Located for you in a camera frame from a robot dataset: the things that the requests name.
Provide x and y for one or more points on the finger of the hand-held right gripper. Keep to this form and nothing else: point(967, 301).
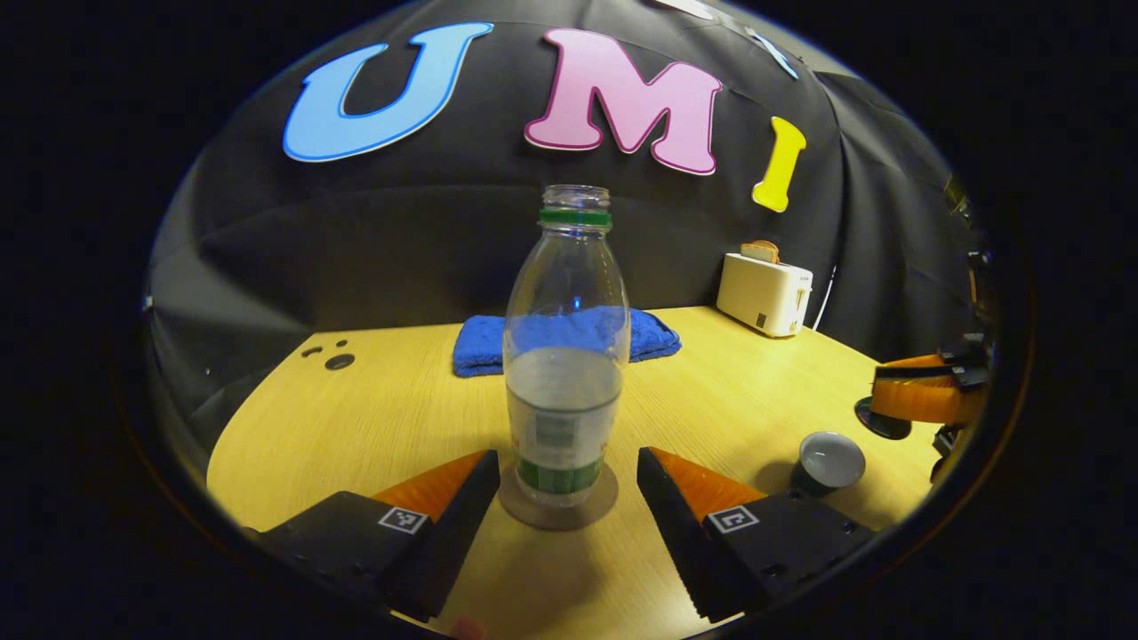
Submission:
point(925, 400)
point(925, 363)

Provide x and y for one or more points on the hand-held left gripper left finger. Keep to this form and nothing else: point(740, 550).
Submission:
point(453, 533)

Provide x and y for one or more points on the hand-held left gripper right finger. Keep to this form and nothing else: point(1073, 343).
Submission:
point(676, 533)

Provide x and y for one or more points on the black teacup lid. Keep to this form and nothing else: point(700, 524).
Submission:
point(880, 420)

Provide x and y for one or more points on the round brown coaster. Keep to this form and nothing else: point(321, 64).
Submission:
point(551, 516)

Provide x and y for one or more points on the grey teacup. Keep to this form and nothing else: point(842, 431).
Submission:
point(829, 462)

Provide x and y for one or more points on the clear plastic water bottle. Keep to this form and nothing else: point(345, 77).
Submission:
point(564, 356)

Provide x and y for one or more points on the white toaster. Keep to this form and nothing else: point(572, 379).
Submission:
point(763, 298)

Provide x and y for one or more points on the blue folded towel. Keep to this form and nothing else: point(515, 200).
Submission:
point(480, 351)

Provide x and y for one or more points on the toast slice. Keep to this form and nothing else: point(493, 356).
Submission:
point(760, 252)

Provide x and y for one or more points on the black backdrop cloth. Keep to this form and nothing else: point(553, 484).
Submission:
point(400, 231)

